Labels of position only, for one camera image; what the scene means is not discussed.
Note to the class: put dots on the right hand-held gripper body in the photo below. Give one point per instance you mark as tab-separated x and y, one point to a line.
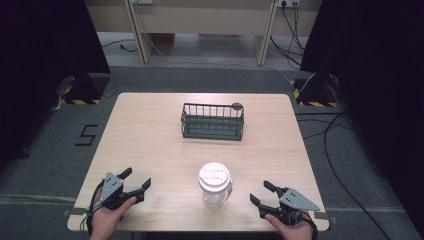
295	201

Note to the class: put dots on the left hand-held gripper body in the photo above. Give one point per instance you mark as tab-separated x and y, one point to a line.
111	187

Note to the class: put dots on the person's right hand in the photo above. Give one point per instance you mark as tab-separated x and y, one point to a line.
290	231

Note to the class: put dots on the person's left hand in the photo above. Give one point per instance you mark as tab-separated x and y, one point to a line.
106	220

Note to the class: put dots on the grey floor tape strip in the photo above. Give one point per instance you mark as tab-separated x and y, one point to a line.
328	218
74	212

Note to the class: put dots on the clear cup with white lid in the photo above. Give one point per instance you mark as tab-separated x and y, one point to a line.
214	181

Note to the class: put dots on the dark round disc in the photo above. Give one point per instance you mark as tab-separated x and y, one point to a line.
237	106

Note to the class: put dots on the stand base with striped tape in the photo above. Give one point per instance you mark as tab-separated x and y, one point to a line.
85	90
315	95

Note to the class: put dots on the black curtain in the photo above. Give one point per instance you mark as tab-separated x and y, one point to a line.
383	83
40	66

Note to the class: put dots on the beige wooden desk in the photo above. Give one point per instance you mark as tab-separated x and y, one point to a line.
203	20

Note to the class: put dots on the white power strip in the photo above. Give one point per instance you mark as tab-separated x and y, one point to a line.
142	1

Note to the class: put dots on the white wall socket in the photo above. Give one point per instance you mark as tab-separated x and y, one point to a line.
287	3

